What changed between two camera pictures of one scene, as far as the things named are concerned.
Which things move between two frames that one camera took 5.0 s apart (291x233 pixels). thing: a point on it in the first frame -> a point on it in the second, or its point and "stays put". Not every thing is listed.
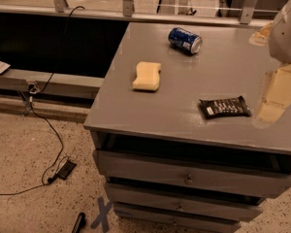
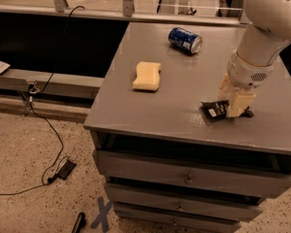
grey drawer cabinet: [173, 118] stays put
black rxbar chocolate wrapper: [225, 107] stays put
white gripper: [287, 33] -> [245, 72]
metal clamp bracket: [32, 88] stays put
